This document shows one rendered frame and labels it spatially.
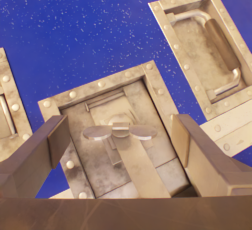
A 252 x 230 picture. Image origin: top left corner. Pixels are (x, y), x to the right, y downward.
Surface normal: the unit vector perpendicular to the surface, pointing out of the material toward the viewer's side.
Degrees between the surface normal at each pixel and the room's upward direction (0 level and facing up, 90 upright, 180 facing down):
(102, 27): 90
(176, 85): 90
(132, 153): 90
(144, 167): 90
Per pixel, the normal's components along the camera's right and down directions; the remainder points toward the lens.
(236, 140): 0.16, -0.21
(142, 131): -0.01, -0.96
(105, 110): 0.00, -0.54
